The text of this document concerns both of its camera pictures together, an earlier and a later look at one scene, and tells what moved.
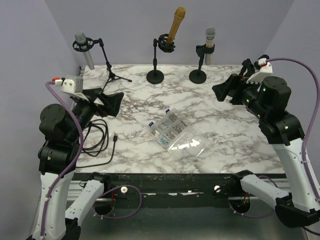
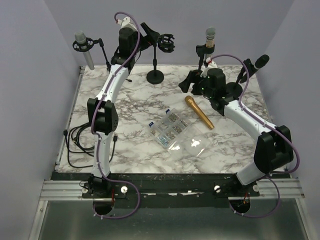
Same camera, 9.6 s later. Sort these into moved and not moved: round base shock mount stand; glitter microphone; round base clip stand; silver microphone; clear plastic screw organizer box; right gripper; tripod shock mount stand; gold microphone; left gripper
Moved: left gripper; gold microphone; right gripper
Not moved: clear plastic screw organizer box; silver microphone; round base clip stand; round base shock mount stand; glitter microphone; tripod shock mount stand
